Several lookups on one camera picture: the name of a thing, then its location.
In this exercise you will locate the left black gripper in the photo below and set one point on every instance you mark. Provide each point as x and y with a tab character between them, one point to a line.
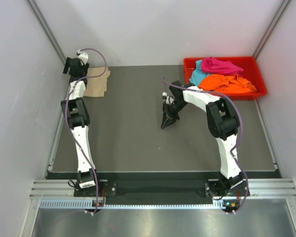
66	67

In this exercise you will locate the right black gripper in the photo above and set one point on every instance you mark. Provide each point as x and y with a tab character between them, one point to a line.
166	121

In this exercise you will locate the beige t shirt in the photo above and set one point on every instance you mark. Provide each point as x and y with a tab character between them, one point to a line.
97	82

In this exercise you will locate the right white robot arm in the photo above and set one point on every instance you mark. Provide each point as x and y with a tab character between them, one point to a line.
223	122

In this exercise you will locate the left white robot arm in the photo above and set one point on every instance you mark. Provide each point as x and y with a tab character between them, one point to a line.
77	120

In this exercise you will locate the light blue t shirt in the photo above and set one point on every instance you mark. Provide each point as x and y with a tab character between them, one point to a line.
198	75

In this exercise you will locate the pink t shirt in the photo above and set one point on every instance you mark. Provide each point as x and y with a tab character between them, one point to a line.
212	65

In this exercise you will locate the orange t shirt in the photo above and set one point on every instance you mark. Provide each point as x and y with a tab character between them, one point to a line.
233	84

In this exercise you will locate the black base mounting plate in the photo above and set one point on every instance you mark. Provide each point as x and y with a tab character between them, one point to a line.
162	188

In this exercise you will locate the red plastic bin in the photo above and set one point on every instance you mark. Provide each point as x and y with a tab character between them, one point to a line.
251	73

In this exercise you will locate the left aluminium corner post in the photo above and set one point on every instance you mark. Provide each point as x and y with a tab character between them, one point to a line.
46	29

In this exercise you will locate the aluminium corner post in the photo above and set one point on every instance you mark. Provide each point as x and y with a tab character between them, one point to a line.
284	5
46	29

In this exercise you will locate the aluminium front rail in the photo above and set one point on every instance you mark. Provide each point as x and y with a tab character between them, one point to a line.
58	194

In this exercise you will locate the right aluminium corner post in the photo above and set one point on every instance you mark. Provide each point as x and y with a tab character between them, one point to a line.
284	5

